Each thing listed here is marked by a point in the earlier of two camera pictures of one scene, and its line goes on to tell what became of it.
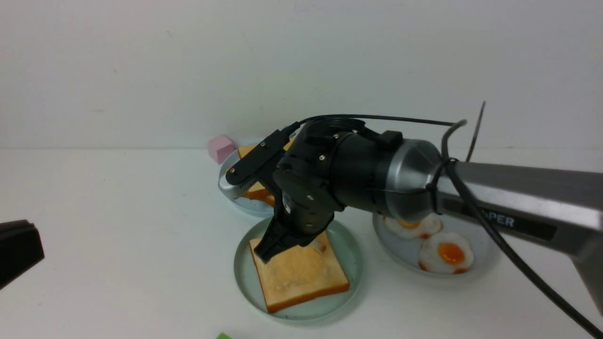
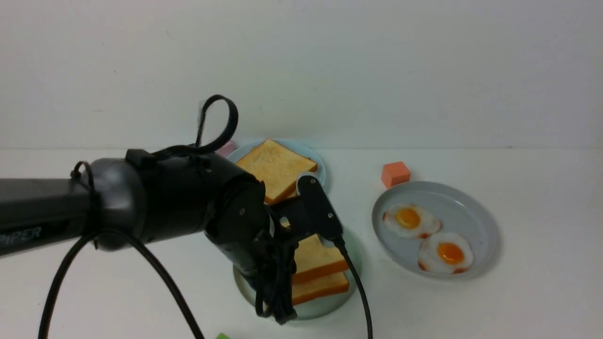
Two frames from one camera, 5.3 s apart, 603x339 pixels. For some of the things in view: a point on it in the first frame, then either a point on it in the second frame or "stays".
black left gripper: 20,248 to 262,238
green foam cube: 223,335 stays
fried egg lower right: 445,253 stays
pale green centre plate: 346,251 stays
